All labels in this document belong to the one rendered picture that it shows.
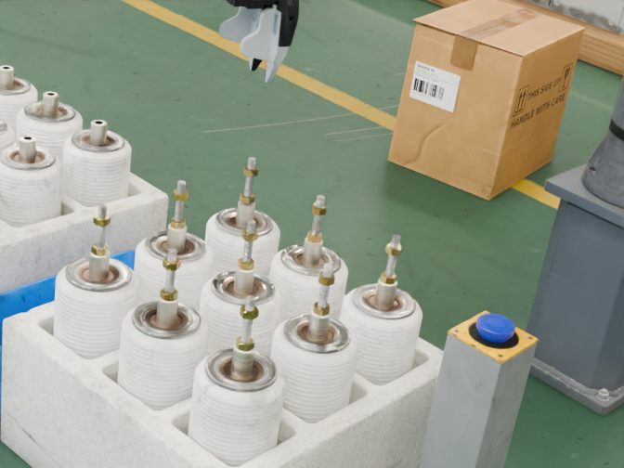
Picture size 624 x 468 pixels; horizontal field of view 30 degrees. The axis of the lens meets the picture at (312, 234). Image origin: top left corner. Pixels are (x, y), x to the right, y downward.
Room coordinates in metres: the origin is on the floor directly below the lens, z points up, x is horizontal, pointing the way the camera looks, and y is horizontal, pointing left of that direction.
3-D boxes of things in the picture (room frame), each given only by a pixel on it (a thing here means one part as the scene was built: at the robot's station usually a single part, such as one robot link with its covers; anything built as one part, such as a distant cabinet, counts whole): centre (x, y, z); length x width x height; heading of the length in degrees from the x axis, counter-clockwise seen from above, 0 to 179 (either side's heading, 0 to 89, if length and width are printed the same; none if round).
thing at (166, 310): (1.08, 0.14, 0.26); 0.02 x 0.02 x 0.03
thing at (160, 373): (1.08, 0.14, 0.16); 0.10 x 0.10 x 0.18
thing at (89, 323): (1.15, 0.24, 0.16); 0.10 x 0.10 x 0.18
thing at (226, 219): (1.34, 0.09, 0.25); 0.08 x 0.08 x 0.01
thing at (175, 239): (1.24, 0.16, 0.26); 0.02 x 0.02 x 0.03
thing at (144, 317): (1.08, 0.14, 0.25); 0.08 x 0.08 x 0.01
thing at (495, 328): (1.05, -0.20, 0.32); 0.04 x 0.04 x 0.02
